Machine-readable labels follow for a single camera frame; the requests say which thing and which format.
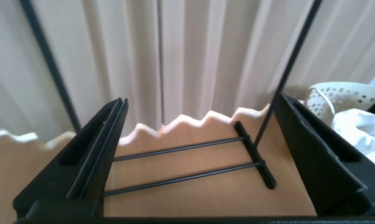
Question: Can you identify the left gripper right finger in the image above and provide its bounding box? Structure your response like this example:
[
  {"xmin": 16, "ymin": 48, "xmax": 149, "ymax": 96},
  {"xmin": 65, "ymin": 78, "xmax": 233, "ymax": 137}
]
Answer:
[{"xmin": 273, "ymin": 94, "xmax": 375, "ymax": 217}]

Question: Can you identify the white laundry basket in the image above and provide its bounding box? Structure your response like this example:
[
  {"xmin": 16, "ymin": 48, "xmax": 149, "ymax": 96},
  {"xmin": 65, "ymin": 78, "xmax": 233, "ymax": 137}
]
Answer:
[{"xmin": 305, "ymin": 81, "xmax": 375, "ymax": 125}]

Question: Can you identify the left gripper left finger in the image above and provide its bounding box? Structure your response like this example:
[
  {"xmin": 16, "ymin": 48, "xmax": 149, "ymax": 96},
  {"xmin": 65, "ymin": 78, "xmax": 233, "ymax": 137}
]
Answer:
[{"xmin": 12, "ymin": 98, "xmax": 130, "ymax": 218}]

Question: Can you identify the black clothes rack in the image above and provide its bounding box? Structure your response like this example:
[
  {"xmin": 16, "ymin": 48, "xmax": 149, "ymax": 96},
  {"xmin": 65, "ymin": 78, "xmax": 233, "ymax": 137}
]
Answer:
[{"xmin": 19, "ymin": 0, "xmax": 324, "ymax": 197}]

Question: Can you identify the white garment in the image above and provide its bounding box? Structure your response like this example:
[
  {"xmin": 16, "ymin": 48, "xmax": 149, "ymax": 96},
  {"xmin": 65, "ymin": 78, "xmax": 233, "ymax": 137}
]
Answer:
[{"xmin": 330, "ymin": 108, "xmax": 375, "ymax": 168}]

